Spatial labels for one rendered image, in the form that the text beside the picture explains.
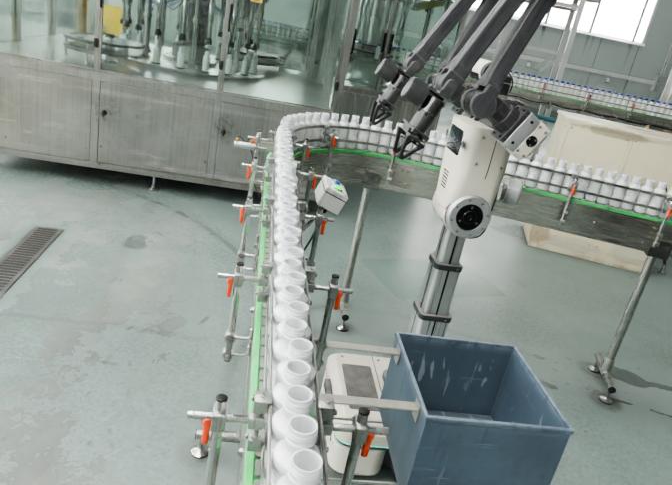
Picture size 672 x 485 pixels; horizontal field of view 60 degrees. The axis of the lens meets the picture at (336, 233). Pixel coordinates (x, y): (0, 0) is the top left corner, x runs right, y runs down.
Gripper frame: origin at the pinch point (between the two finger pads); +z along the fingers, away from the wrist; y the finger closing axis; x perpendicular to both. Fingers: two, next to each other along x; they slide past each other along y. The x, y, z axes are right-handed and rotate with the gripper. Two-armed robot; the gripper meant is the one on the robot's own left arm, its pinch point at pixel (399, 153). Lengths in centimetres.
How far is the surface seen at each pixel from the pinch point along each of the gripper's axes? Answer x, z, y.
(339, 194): -6.5, 21.7, -4.9
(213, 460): -41, 40, 100
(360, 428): -26, 24, 102
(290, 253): -34, 22, 58
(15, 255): -89, 186, -161
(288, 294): -36, 22, 76
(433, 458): 7, 38, 84
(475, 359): 25, 27, 56
